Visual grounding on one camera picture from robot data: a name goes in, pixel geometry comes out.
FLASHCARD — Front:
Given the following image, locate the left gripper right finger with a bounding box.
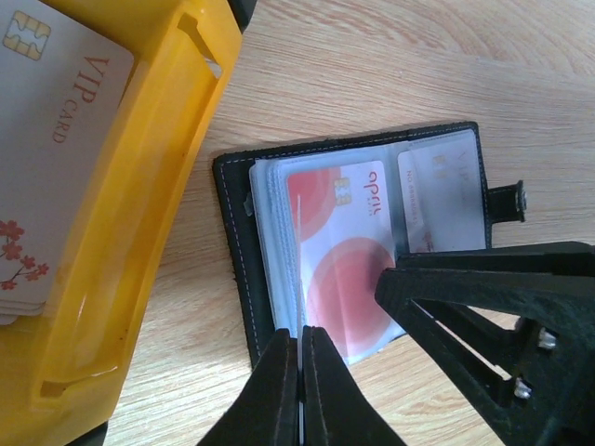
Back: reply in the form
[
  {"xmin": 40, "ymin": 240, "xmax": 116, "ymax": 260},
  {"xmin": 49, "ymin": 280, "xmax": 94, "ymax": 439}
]
[{"xmin": 301, "ymin": 326, "xmax": 404, "ymax": 445}]

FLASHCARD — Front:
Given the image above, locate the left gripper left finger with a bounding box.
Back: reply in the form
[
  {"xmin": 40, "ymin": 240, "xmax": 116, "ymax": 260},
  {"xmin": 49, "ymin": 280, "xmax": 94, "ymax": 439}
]
[{"xmin": 199, "ymin": 329, "xmax": 298, "ymax": 446}]

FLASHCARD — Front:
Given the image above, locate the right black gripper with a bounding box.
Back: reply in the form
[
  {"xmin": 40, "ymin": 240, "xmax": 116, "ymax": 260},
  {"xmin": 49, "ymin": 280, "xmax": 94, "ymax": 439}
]
[{"xmin": 376, "ymin": 242, "xmax": 594, "ymax": 445}]

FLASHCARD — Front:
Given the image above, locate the white pink credit card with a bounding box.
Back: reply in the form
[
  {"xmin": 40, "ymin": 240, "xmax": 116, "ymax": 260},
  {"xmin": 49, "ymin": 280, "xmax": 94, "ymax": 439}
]
[
  {"xmin": 296, "ymin": 193, "xmax": 306, "ymax": 445},
  {"xmin": 397, "ymin": 132, "xmax": 486, "ymax": 253}
]

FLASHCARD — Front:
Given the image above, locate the black leather card holder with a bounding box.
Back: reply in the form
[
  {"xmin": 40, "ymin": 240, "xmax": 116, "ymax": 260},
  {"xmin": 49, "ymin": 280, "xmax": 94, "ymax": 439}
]
[{"xmin": 213, "ymin": 122, "xmax": 527, "ymax": 364}]

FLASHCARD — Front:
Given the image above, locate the white pink card stack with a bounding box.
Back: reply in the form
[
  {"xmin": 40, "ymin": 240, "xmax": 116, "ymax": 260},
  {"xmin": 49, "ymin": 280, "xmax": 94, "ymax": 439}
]
[{"xmin": 1, "ymin": 1, "xmax": 134, "ymax": 325}]

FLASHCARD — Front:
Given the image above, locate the black bin with teal cards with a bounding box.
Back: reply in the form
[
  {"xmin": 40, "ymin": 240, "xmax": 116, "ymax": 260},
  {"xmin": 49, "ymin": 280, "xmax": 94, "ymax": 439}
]
[{"xmin": 228, "ymin": 0, "xmax": 258, "ymax": 33}]

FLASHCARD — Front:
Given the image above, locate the yellow bin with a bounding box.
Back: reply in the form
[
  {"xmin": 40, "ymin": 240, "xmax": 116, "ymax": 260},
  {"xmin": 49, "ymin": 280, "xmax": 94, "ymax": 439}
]
[{"xmin": 1, "ymin": 1, "xmax": 242, "ymax": 445}]

